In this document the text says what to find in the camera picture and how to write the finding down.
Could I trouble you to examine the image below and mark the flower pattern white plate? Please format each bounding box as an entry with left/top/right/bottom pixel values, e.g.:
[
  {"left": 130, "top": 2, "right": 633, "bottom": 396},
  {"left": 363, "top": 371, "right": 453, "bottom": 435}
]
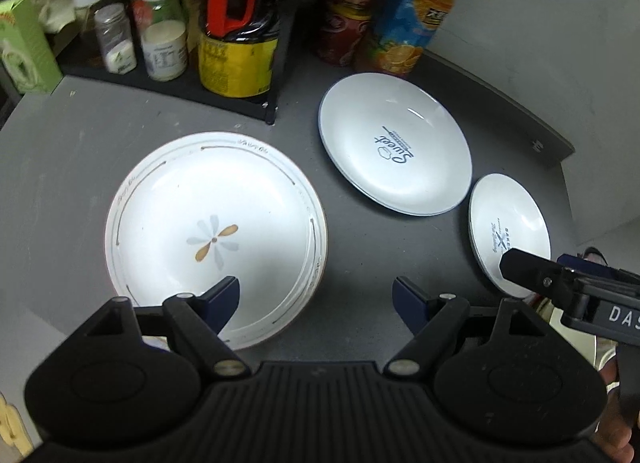
[{"left": 104, "top": 132, "right": 328, "bottom": 350}]

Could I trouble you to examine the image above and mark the small white plate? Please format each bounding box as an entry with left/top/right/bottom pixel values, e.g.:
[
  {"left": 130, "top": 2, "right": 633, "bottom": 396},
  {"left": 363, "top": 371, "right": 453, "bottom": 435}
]
[{"left": 469, "top": 173, "right": 551, "bottom": 299}]

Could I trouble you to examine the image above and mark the sweet print white plate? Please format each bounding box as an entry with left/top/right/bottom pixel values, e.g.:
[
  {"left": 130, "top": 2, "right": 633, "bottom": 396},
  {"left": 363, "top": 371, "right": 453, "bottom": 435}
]
[{"left": 318, "top": 73, "right": 473, "bottom": 216}]

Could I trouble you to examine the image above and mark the right hand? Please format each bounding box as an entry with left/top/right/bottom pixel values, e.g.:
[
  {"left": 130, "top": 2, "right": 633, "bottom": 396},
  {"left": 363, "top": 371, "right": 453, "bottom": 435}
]
[{"left": 581, "top": 246, "right": 637, "bottom": 461}]

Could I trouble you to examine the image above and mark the black metal shelf rack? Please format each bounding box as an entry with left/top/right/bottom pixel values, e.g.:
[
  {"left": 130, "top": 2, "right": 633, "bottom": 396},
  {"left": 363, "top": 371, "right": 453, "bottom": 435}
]
[{"left": 61, "top": 0, "right": 293, "bottom": 124}]

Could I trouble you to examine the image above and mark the white cap seasoning jar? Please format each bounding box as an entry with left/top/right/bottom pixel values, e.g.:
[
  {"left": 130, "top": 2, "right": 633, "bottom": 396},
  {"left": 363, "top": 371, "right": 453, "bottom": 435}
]
[{"left": 140, "top": 0, "right": 188, "bottom": 82}]

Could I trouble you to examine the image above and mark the red soda can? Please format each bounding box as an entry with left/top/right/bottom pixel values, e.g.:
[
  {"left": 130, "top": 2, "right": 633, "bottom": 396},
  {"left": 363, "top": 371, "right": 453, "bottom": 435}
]
[{"left": 319, "top": 0, "right": 392, "bottom": 68}]

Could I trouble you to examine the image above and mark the small clear spice jar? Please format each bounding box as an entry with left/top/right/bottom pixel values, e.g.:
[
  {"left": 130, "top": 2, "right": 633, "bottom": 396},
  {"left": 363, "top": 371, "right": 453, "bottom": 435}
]
[{"left": 94, "top": 3, "right": 137, "bottom": 74}]

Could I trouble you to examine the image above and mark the green tea carton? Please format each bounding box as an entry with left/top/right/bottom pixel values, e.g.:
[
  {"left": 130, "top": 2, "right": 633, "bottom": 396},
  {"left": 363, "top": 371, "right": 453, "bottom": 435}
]
[{"left": 0, "top": 0, "right": 63, "bottom": 94}]

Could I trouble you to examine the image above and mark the orange juice bottle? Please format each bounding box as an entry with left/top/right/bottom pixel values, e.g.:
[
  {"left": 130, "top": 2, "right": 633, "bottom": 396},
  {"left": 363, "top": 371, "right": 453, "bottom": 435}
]
[{"left": 355, "top": 0, "right": 456, "bottom": 78}]

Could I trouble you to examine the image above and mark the soy sauce bottle red handle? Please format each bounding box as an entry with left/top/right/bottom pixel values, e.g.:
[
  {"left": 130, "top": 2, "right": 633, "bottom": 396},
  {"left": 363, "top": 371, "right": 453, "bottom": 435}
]
[{"left": 198, "top": 0, "right": 280, "bottom": 99}]

